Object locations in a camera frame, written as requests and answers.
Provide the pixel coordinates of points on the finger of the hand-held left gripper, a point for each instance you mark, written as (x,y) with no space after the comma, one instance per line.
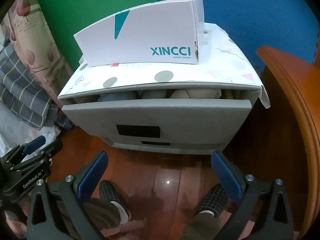
(53,148)
(35,143)

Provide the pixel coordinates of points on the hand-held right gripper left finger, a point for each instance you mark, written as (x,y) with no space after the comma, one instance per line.
(91,177)

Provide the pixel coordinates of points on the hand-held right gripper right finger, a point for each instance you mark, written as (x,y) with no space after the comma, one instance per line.
(226,177)

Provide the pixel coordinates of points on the blue-grey floral underwear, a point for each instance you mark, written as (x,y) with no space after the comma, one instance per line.
(115,96)

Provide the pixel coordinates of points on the grey wooden drawer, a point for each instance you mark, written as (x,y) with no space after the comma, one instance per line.
(175,115)

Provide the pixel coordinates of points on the beige underwear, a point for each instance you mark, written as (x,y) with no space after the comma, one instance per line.
(200,93)

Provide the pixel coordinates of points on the white shoe box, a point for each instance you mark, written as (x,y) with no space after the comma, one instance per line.
(150,30)

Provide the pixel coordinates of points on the person's left hand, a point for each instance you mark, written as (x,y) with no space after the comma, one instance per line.
(15,226)

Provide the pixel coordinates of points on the white plastic bag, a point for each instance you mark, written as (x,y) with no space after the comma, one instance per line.
(22,137)

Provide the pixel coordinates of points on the plaid slipper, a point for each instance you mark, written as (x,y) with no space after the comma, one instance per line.
(108,190)
(216,197)

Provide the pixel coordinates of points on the blue patterned cloth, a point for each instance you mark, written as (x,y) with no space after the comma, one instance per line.
(65,123)

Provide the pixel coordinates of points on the grey plaid blanket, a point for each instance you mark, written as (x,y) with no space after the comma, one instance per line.
(20,80)

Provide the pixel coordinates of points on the orange wooden headboard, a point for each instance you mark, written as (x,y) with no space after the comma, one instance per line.
(300,110)

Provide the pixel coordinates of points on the patterned white cabinet cover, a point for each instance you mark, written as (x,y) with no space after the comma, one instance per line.
(200,75)

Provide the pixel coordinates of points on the pink floral bedding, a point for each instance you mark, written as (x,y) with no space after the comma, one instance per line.
(32,30)

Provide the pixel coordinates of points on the green foam mat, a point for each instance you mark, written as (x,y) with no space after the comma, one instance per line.
(75,12)

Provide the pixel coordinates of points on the blue foam mat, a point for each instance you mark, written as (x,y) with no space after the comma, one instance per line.
(250,12)

